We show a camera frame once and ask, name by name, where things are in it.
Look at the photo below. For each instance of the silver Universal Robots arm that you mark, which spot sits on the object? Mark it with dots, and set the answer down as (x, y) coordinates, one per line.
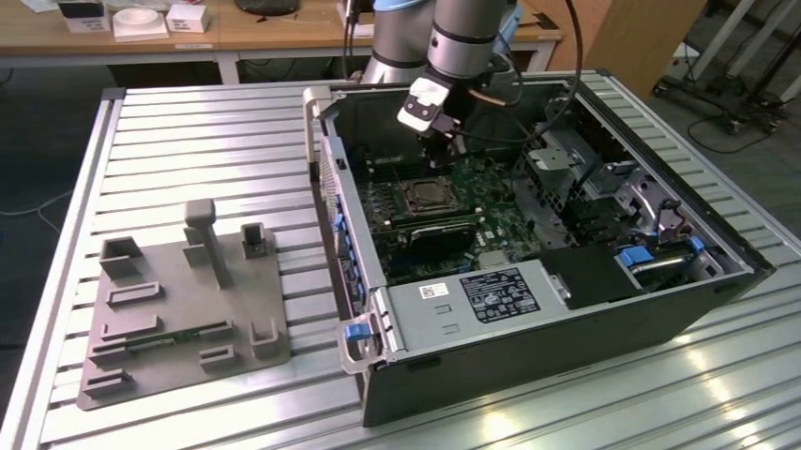
(463, 51)

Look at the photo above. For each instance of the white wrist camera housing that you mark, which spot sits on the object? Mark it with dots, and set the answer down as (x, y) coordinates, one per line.
(421, 105)

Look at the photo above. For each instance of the white box with black top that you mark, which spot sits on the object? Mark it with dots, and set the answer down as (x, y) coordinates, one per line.
(81, 23)

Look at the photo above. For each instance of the silver power supply with labels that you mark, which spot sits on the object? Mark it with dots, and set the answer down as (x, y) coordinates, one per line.
(425, 319)

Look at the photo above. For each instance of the grey metal drive cage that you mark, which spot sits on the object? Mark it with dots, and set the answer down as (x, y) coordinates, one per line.
(544, 197)

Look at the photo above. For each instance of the grey parts rack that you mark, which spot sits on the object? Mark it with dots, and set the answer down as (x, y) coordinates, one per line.
(174, 290)

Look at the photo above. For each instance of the blue case latch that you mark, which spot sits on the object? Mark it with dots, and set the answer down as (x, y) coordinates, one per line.
(356, 333)

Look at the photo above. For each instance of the black plastic shroud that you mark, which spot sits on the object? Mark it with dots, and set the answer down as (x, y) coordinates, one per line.
(587, 276)

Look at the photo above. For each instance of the white metal frame cart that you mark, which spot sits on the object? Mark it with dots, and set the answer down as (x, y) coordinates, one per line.
(719, 42)

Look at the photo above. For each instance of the silver embossed metal bracket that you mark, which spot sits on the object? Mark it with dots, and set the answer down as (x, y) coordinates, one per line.
(554, 159)

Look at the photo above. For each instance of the green motherboard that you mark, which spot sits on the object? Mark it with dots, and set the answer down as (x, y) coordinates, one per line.
(500, 225)

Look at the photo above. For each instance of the small silver finned heatsink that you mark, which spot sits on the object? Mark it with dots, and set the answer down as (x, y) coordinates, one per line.
(495, 259)

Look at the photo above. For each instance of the blue plastic drive clip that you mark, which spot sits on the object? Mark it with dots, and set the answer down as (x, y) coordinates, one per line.
(632, 258)

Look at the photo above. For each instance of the black graphics card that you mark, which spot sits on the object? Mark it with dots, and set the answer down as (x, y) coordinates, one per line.
(437, 248)

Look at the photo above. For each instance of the black round object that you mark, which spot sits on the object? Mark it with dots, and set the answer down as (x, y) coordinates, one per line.
(268, 5)

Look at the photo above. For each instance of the green RAM stick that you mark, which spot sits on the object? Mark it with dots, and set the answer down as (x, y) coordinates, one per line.
(162, 340)

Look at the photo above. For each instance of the black open PC case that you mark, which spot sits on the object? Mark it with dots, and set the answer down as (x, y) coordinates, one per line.
(563, 356)

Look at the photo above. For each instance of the wooden desk with white legs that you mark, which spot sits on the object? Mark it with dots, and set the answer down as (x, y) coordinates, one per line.
(281, 28)

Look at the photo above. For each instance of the wooden cabinet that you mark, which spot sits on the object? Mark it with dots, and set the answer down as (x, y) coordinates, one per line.
(638, 42)

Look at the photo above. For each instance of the silver CPU with green rim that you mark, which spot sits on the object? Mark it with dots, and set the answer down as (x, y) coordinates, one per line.
(431, 196)

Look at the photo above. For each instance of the white block with round recess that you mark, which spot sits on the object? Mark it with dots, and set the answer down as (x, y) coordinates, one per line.
(140, 33)

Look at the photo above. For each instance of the plain white box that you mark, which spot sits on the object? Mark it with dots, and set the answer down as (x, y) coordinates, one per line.
(186, 21)

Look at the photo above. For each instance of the CPU socket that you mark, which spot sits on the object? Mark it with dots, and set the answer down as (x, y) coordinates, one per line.
(437, 213)

